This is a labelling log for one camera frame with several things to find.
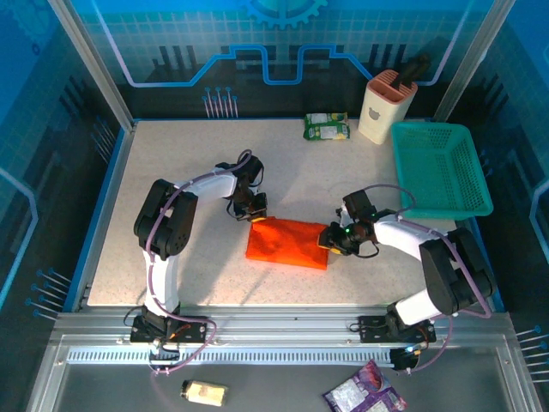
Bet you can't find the orange t-shirt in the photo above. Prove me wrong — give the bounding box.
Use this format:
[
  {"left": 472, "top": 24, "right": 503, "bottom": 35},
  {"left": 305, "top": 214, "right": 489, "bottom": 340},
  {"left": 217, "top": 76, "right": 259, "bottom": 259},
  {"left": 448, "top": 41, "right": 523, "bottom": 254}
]
[{"left": 244, "top": 216, "right": 331, "bottom": 271}]

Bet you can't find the green snack packet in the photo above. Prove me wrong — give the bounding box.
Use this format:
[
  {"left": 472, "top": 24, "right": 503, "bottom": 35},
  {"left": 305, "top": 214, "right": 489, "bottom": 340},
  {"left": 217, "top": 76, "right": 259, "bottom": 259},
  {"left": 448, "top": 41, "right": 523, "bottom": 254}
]
[{"left": 302, "top": 112, "right": 352, "bottom": 141}]

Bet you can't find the teal plastic basket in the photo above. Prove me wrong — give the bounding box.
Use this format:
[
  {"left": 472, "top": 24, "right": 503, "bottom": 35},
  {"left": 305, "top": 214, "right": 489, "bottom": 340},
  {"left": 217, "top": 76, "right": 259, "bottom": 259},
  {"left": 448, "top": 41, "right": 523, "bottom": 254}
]
[{"left": 389, "top": 120, "right": 494, "bottom": 221}]

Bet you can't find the white pink-topped knife block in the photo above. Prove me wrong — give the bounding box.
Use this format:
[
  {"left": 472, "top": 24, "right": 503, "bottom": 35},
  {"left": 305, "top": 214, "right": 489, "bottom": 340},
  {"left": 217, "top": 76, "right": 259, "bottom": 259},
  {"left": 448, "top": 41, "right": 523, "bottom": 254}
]
[{"left": 358, "top": 68, "right": 419, "bottom": 146}]

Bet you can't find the purple snack packet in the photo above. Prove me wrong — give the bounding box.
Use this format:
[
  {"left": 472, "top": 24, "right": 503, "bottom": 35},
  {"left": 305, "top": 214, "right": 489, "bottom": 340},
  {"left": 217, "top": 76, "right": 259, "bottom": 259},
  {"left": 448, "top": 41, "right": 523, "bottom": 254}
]
[{"left": 322, "top": 359, "right": 408, "bottom": 412}]

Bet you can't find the small pale yellow bottle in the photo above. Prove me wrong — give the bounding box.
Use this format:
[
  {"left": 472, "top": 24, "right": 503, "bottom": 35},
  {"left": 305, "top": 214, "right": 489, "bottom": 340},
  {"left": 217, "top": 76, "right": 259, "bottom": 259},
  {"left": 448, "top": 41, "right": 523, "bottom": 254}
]
[{"left": 179, "top": 379, "right": 229, "bottom": 408}]

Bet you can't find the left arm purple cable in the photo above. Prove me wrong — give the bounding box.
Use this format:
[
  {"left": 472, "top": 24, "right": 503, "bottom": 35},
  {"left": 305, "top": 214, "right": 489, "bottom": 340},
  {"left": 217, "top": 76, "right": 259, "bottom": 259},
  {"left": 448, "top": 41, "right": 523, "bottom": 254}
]
[{"left": 145, "top": 148, "right": 254, "bottom": 379}]

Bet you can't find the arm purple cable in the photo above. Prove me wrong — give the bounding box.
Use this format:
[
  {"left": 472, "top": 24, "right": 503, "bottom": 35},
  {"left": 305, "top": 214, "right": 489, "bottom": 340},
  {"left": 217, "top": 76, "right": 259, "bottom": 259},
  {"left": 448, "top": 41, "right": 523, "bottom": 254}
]
[
  {"left": 362, "top": 183, "right": 494, "bottom": 375},
  {"left": 145, "top": 148, "right": 254, "bottom": 379}
]

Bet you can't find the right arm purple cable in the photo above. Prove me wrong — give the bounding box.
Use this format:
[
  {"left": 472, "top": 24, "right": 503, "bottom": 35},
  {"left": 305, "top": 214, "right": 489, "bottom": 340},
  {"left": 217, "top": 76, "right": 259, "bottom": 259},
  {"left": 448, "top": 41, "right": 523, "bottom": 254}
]
[{"left": 362, "top": 183, "right": 494, "bottom": 375}]

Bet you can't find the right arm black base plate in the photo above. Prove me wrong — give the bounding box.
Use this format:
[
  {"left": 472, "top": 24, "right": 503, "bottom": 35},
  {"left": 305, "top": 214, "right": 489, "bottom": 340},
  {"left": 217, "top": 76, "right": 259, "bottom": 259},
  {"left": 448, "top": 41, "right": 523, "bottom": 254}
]
[{"left": 357, "top": 314, "right": 437, "bottom": 344}]

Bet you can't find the aluminium frame rail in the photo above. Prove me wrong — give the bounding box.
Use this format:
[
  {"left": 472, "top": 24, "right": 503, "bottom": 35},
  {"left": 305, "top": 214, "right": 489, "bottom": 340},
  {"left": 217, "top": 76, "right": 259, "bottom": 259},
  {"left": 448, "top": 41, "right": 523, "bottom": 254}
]
[{"left": 50, "top": 305, "right": 514, "bottom": 348}]

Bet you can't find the slotted white cable duct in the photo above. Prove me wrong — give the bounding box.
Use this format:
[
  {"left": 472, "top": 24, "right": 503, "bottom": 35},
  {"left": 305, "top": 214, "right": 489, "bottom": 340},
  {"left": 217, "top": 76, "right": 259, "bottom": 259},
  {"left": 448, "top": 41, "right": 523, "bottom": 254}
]
[{"left": 67, "top": 345, "right": 395, "bottom": 368}]

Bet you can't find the small black wiring bracket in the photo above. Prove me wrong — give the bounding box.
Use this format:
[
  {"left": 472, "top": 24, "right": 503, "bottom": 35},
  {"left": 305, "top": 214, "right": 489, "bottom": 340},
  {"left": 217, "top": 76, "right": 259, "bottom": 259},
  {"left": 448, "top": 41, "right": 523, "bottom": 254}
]
[
  {"left": 148, "top": 338, "right": 181, "bottom": 364},
  {"left": 389, "top": 342, "right": 430, "bottom": 373}
]

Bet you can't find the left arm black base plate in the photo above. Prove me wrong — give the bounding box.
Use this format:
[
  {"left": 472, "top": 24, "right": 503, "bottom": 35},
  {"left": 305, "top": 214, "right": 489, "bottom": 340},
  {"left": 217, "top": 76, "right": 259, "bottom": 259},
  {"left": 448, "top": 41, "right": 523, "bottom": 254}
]
[{"left": 130, "top": 315, "right": 209, "bottom": 344}]

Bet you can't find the black knife handle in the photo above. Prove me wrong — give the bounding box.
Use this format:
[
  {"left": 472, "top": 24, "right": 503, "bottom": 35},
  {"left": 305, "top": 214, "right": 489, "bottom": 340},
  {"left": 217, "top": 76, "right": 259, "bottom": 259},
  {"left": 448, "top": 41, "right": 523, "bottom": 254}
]
[{"left": 396, "top": 51, "right": 432, "bottom": 91}]

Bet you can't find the aluminium frame post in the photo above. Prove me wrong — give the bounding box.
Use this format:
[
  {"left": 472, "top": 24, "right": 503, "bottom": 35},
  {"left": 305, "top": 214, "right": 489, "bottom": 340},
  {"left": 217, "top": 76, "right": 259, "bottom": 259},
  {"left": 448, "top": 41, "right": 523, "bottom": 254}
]
[
  {"left": 47, "top": 0, "right": 138, "bottom": 133},
  {"left": 431, "top": 0, "right": 518, "bottom": 124}
]

